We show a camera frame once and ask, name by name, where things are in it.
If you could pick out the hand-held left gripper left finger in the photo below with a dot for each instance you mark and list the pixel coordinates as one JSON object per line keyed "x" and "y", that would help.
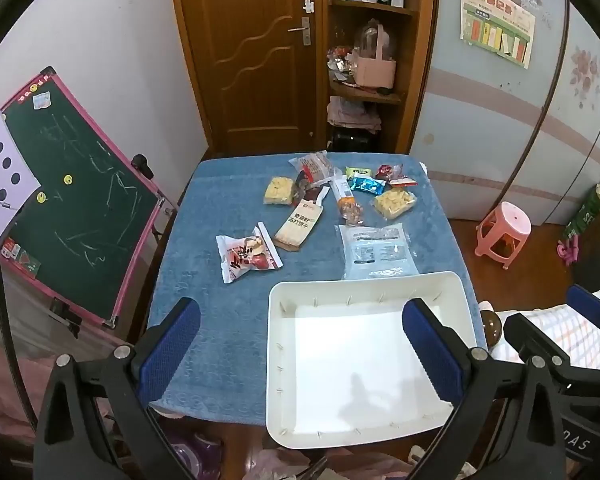
{"x": 172, "y": 345}

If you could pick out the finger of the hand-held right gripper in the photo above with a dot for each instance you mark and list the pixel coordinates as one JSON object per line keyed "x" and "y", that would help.
{"x": 530, "y": 335}
{"x": 587, "y": 305}

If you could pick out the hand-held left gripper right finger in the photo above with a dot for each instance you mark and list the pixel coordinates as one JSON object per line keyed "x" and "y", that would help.
{"x": 432, "y": 350}

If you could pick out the white plastic tray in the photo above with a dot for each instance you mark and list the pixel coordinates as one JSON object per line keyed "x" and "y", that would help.
{"x": 360, "y": 360}

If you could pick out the white red-printed snack bag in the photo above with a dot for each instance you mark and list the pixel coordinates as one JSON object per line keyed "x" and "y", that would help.
{"x": 245, "y": 255}

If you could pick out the beige cracker pack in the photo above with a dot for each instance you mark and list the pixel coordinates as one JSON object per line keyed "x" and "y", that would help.
{"x": 300, "y": 222}

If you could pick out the small yellow cracker pack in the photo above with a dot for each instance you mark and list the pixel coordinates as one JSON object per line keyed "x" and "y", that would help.
{"x": 278, "y": 190}

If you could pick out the red-edged dark snack packet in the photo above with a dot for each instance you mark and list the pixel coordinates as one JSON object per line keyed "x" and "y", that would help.
{"x": 305, "y": 188}

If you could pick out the checkered cloth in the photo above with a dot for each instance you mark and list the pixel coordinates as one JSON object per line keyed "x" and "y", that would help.
{"x": 575, "y": 332}

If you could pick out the brown ball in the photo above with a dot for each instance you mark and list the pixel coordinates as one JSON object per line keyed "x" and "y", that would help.
{"x": 491, "y": 327}

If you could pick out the blue textured towel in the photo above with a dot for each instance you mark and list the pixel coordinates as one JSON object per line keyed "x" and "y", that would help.
{"x": 215, "y": 320}

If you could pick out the pink toy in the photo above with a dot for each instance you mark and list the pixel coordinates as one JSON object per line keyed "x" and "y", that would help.
{"x": 569, "y": 251}

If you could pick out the green packet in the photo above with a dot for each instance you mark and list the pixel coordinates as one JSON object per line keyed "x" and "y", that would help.
{"x": 585, "y": 215}

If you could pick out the pink plastic stool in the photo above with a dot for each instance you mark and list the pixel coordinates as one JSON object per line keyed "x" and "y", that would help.
{"x": 505, "y": 230}

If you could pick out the large clear pale-blue pouch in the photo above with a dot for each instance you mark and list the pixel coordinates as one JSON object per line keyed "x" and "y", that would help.
{"x": 375, "y": 252}

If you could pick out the clear yellow chips pack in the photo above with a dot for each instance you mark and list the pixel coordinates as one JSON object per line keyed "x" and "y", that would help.
{"x": 394, "y": 203}

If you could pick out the clear red-striped packet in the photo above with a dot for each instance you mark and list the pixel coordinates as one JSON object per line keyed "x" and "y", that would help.
{"x": 404, "y": 181}

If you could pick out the blue candy packet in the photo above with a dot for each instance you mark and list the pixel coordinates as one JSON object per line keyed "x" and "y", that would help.
{"x": 369, "y": 185}

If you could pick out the long white orange snack packet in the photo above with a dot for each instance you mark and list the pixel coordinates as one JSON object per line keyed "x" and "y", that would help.
{"x": 341, "y": 190}

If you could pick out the black easel knob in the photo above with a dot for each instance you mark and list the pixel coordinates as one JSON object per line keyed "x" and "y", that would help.
{"x": 142, "y": 162}

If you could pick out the floral wardrobe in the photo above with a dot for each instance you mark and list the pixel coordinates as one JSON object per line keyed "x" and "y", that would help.
{"x": 505, "y": 135}

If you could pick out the yellow-green candy packet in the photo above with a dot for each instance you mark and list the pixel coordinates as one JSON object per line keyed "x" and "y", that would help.
{"x": 359, "y": 172}

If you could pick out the large clear cracker bag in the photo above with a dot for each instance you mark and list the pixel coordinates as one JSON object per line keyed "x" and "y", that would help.
{"x": 312, "y": 165}

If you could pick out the black suitcase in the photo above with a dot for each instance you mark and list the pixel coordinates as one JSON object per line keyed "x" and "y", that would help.
{"x": 352, "y": 139}

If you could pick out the white perforated board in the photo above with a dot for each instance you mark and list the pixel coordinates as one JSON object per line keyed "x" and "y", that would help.
{"x": 0, "y": 170}

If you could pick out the folded pink clothes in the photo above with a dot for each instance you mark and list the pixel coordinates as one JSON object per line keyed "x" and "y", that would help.
{"x": 352, "y": 115}

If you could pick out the pink basket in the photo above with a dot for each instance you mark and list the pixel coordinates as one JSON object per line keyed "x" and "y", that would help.
{"x": 375, "y": 70}

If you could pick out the wooden shelf unit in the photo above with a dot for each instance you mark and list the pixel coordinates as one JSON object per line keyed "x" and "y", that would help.
{"x": 415, "y": 60}

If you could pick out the wooden door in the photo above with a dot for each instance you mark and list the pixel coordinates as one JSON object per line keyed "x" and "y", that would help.
{"x": 250, "y": 60}

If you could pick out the white door hook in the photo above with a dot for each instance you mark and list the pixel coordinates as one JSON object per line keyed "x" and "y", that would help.
{"x": 307, "y": 5}

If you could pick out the green chalkboard pink frame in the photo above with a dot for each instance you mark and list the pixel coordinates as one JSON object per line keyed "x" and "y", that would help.
{"x": 80, "y": 200}

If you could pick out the wall poster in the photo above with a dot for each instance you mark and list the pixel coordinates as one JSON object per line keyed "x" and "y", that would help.
{"x": 497, "y": 22}

